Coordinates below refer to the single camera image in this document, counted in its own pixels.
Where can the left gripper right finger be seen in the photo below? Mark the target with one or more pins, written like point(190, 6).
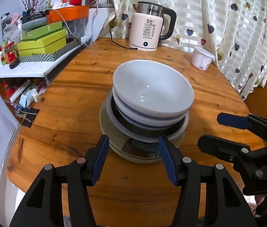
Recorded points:
point(209, 196)

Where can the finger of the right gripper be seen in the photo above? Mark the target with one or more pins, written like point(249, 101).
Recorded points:
point(253, 123)
point(228, 150)

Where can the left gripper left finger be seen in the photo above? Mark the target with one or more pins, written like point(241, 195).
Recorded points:
point(42, 203)

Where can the white bowl blue stripe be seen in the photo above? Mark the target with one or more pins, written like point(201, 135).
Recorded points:
point(144, 120)
point(153, 88)

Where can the white plastic tub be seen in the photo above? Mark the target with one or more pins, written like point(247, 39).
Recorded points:
point(201, 58)

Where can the black binder clip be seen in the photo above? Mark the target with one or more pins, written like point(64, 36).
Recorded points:
point(27, 114)

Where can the heart pattern curtain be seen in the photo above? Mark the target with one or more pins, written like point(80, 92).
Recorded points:
point(234, 31)

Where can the white side shelf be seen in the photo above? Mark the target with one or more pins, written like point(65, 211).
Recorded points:
point(43, 69)

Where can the white electric kettle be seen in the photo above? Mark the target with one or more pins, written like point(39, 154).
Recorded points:
point(147, 24)

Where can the red small figurine jar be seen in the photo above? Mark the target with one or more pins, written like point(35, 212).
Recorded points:
point(12, 56)

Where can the lime green box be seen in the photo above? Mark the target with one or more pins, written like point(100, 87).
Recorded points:
point(46, 44)

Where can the striped grey tray box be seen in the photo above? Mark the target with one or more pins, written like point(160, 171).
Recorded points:
point(51, 56)

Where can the dark green flat box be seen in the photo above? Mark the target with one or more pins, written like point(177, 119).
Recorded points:
point(41, 31)

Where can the orange lid storage box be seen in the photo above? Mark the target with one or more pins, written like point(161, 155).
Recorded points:
point(74, 18)

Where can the grey device on boxes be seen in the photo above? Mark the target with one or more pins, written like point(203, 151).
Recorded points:
point(34, 20)

